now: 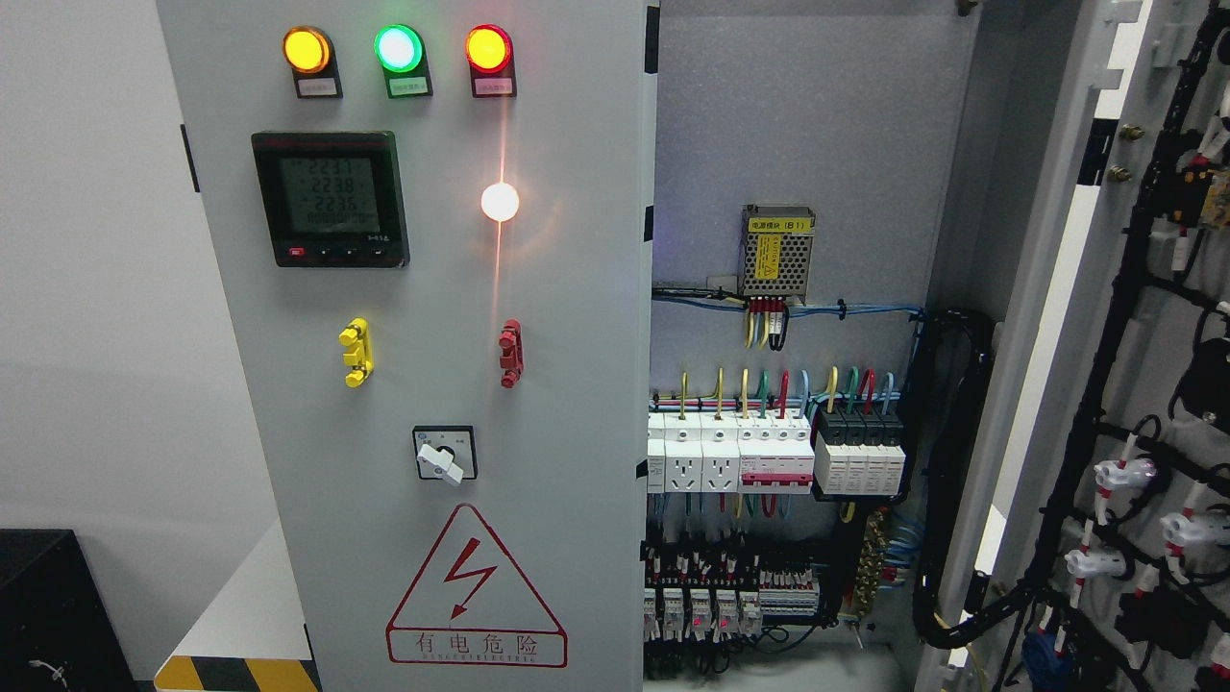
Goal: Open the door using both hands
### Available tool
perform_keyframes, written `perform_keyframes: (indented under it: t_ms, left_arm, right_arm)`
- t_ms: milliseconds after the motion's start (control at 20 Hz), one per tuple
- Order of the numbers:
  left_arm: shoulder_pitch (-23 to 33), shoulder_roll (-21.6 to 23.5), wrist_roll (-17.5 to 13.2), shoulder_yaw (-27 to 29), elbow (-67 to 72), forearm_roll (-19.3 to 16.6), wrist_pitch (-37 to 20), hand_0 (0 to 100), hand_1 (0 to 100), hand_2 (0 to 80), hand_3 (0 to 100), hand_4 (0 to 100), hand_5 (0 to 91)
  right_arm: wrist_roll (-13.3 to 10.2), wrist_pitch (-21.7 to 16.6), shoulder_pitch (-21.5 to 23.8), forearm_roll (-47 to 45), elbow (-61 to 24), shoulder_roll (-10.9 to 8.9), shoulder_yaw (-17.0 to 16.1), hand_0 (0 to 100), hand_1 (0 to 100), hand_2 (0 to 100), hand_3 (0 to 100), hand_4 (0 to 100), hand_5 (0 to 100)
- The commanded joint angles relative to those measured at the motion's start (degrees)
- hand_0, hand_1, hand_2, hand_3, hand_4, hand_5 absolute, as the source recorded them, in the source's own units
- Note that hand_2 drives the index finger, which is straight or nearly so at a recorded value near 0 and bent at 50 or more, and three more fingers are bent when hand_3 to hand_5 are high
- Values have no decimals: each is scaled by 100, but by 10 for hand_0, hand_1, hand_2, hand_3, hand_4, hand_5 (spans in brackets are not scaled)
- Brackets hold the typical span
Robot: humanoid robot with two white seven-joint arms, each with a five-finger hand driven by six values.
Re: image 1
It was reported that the black digital power meter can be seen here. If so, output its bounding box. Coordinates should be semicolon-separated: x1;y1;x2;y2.
251;132;408;268

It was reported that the white table with hazard stripes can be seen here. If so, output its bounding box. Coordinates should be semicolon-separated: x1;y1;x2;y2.
154;524;321;691

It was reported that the yellow terminal connector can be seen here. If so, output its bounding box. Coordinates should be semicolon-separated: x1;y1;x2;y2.
338;318;374;388

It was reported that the white socket breaker row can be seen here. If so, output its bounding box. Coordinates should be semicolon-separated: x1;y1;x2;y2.
647;411;815;494

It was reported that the black cable loom right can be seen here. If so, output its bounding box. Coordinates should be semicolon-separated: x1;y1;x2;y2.
903;309;1048;651

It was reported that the black white surge protector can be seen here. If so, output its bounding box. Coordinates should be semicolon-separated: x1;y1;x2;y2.
812;406;908;504

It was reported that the grey cabinet door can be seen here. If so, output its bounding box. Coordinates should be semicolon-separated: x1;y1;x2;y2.
895;1;1228;691
157;1;656;691

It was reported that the yellow indicator lamp left door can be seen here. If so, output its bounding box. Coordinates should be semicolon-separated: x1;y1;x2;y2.
282;25;343;98

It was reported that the red electric hazard warning sticker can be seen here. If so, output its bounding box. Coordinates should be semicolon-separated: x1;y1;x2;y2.
385;504;568;667

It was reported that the white rotary selector switch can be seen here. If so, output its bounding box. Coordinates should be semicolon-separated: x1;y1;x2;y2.
412;425;478;487

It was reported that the white indicator lamp left door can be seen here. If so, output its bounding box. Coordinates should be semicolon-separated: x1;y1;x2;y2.
480;183;520;222

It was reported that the green indicator lamp left door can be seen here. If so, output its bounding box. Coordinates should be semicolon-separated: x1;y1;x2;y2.
373;23;433;98

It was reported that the metal mesh power supply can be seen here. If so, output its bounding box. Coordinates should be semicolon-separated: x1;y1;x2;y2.
740;203;815;302

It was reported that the black box on floor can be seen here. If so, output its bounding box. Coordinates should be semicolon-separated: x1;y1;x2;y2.
1;530;137;691

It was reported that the grey electrical cabinet body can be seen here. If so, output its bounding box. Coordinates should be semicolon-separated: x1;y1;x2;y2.
638;0;1096;692

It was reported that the red terminal connector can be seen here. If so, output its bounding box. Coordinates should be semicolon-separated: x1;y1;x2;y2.
497;320;524;388

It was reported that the relay terminal block row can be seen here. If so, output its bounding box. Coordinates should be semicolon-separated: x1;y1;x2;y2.
640;542;822;643

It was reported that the red indicator lamp left door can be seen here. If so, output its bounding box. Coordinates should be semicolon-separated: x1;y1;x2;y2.
464;25;517;98

